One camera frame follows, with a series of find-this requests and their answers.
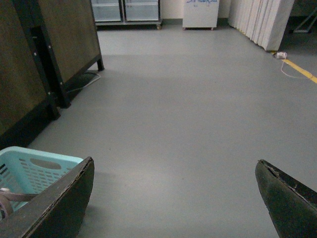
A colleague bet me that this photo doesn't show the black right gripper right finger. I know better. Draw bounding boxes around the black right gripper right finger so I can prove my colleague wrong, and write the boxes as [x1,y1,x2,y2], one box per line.
[255,160,317,238]

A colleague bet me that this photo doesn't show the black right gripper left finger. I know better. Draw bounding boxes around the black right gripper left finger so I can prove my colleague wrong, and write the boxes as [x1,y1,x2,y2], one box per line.
[0,157,95,238]

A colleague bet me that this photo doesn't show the brown basket handle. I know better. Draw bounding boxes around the brown basket handle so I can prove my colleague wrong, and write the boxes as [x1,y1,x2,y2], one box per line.
[0,187,38,220]

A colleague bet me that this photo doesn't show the light blue plastic basket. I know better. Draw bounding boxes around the light blue plastic basket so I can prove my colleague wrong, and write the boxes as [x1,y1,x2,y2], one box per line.
[0,146,83,213]

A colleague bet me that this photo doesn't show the dark wooden display stand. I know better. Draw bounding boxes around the dark wooden display stand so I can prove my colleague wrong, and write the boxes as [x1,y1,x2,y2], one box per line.
[0,0,104,148]

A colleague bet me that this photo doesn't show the white folded partition panels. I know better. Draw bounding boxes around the white folded partition panels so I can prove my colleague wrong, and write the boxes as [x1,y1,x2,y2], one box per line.
[228,0,294,52]

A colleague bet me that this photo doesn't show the glass door refrigerator cabinet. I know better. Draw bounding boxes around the glass door refrigerator cabinet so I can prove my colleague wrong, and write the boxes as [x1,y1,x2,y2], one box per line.
[91,0,162,30]

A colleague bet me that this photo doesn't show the white power strip cable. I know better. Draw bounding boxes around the white power strip cable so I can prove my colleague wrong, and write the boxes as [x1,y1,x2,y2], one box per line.
[273,52,313,79]

